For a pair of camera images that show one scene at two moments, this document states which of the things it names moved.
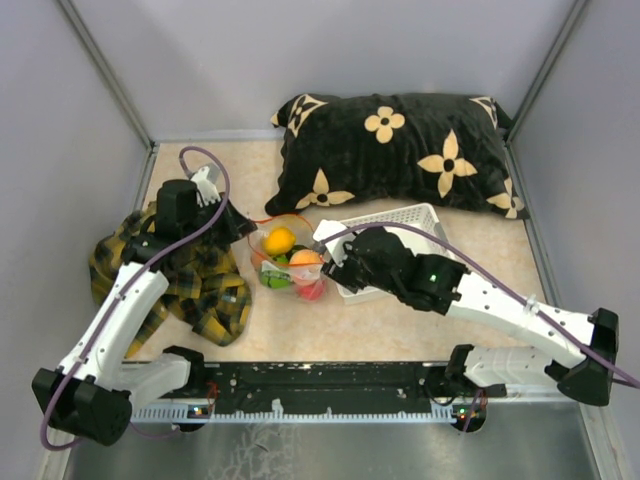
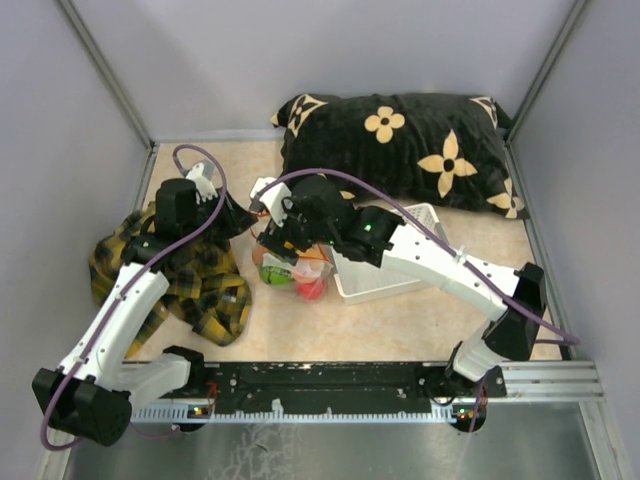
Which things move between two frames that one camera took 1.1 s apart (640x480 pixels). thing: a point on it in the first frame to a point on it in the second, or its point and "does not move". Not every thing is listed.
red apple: [312, 292] does not move
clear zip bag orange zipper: [284, 251] does not move
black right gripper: [342, 274] to [275, 237]
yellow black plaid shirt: [209, 288] does not move
